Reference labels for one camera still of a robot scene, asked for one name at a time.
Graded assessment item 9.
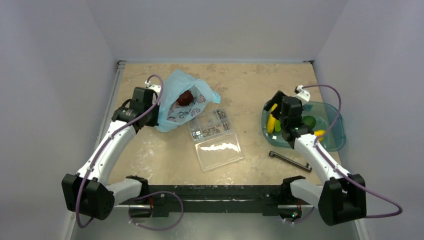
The green fake fruit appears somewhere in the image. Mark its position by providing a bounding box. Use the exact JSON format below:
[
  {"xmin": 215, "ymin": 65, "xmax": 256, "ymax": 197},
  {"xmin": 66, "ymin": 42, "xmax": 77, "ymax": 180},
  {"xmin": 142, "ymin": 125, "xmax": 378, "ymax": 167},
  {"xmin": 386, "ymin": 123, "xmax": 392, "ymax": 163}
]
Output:
[{"xmin": 274, "ymin": 120, "xmax": 282, "ymax": 133}]

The yellow fake squash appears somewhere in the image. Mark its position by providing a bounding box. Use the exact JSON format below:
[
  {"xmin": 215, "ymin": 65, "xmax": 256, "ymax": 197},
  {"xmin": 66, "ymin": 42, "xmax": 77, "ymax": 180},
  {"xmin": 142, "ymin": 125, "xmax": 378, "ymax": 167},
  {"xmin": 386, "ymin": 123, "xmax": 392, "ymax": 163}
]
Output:
[{"xmin": 266, "ymin": 103, "xmax": 278, "ymax": 135}]

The light blue plastic bag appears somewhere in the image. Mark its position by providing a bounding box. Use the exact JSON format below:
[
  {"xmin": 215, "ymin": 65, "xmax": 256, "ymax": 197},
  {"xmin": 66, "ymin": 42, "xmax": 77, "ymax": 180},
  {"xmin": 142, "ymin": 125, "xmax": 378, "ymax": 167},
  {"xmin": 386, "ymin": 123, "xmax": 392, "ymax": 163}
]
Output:
[{"xmin": 155, "ymin": 69, "xmax": 221, "ymax": 133}]

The yellow fake banana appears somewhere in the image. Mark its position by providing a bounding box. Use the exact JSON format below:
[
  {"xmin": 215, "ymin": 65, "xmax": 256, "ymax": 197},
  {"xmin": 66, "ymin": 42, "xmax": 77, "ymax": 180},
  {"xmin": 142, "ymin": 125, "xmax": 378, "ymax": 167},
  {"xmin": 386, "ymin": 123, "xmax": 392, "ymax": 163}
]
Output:
[{"xmin": 314, "ymin": 129, "xmax": 327, "ymax": 142}]

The red fake fruit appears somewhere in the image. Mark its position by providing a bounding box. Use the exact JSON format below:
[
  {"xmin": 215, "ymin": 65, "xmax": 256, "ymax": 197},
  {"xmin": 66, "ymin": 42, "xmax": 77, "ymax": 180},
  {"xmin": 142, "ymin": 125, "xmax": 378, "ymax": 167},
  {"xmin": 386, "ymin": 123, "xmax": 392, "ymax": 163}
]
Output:
[{"xmin": 175, "ymin": 90, "xmax": 196, "ymax": 108}]

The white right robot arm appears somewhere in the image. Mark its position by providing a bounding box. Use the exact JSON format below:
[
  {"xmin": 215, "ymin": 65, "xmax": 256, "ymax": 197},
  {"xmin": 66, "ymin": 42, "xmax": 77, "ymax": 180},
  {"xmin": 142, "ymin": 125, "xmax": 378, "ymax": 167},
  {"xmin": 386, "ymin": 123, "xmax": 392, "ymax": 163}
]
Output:
[{"xmin": 263, "ymin": 90, "xmax": 367, "ymax": 226}]

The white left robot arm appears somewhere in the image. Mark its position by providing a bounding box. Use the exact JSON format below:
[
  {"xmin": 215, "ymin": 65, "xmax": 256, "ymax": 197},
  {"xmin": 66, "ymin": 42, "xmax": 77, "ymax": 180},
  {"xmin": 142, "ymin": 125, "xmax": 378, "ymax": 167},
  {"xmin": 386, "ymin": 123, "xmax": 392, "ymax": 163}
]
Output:
[{"xmin": 61, "ymin": 87, "xmax": 160, "ymax": 220}]

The green fake lime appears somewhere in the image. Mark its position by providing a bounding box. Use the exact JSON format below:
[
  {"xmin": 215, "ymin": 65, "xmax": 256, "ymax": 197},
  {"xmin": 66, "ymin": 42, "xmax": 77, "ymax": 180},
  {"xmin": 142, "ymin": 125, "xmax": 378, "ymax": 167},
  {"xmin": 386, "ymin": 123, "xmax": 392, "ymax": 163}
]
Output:
[{"xmin": 302, "ymin": 115, "xmax": 317, "ymax": 130}]

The teal plastic tray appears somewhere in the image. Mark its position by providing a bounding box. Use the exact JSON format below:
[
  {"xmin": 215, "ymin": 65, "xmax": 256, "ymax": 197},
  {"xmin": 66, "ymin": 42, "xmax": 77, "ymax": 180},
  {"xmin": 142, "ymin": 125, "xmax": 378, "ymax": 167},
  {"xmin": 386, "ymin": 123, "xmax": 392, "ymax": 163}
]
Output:
[{"xmin": 261, "ymin": 101, "xmax": 346, "ymax": 152}]

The dark metal crank tool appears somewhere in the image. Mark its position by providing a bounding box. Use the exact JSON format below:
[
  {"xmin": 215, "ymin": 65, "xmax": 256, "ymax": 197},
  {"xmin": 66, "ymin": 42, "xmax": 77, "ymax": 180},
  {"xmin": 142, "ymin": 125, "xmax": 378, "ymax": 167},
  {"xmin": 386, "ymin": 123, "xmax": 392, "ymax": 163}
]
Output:
[{"xmin": 268, "ymin": 150, "xmax": 312, "ymax": 173}]

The clear plastic screw box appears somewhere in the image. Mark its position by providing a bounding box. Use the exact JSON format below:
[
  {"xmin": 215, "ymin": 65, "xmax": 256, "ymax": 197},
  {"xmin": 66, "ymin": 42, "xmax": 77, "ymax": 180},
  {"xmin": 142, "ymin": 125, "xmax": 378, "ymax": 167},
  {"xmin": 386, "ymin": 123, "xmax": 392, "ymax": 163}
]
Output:
[{"xmin": 188, "ymin": 108, "xmax": 244, "ymax": 172}]

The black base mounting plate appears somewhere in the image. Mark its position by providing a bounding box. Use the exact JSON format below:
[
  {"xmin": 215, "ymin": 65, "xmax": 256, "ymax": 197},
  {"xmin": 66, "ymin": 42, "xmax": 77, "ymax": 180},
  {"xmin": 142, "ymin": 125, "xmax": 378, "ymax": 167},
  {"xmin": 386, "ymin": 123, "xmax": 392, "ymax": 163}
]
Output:
[{"xmin": 117, "ymin": 184, "xmax": 313, "ymax": 218}]

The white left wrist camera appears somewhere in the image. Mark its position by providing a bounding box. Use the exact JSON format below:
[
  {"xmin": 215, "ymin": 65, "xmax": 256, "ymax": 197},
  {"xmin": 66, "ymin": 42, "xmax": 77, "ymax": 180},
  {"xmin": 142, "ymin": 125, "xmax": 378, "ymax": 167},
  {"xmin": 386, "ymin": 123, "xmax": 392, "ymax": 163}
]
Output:
[{"xmin": 144, "ymin": 79, "xmax": 162, "ymax": 102}]

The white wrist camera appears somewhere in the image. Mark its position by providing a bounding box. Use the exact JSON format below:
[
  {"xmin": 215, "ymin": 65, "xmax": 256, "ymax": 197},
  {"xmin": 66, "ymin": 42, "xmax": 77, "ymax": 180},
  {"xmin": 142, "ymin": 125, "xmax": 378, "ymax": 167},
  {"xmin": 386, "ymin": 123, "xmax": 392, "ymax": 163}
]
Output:
[
  {"xmin": 144, "ymin": 79, "xmax": 162, "ymax": 102},
  {"xmin": 293, "ymin": 85, "xmax": 311, "ymax": 105}
]

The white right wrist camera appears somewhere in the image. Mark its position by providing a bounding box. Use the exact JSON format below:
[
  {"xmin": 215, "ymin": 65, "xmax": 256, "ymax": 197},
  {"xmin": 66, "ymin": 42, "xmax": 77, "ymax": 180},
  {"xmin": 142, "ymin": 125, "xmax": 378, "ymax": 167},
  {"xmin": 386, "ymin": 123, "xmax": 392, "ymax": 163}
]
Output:
[{"xmin": 293, "ymin": 85, "xmax": 311, "ymax": 105}]

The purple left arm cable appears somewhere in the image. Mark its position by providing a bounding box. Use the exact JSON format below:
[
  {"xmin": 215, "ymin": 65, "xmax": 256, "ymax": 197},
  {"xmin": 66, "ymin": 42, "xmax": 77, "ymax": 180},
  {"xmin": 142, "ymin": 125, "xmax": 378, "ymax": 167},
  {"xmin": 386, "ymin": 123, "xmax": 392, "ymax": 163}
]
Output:
[{"xmin": 74, "ymin": 74, "xmax": 184, "ymax": 232}]

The aluminium frame rail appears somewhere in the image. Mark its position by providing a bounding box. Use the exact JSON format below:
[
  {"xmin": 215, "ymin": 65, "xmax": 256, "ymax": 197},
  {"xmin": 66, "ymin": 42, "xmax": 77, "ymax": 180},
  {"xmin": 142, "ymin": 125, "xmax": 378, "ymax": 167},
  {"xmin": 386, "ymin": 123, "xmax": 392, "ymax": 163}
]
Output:
[{"xmin": 68, "ymin": 184, "xmax": 361, "ymax": 209}]

